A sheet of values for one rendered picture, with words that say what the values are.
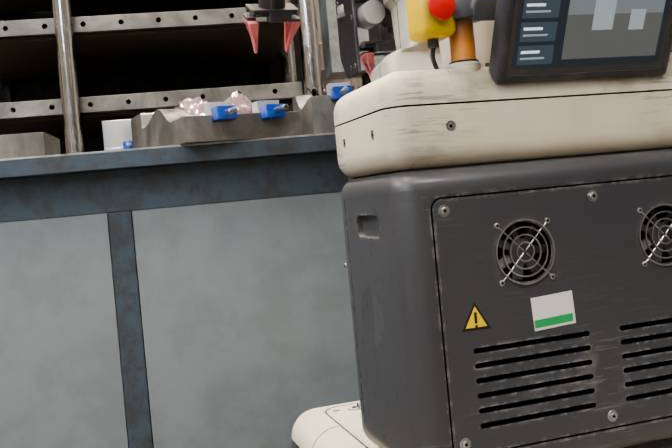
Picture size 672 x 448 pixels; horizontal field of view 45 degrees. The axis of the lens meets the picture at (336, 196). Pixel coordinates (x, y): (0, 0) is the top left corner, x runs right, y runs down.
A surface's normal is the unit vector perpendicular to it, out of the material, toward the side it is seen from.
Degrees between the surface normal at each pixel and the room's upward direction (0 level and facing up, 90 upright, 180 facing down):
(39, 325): 90
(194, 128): 90
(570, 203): 90
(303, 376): 90
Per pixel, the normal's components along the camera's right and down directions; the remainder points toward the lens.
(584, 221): 0.29, -0.03
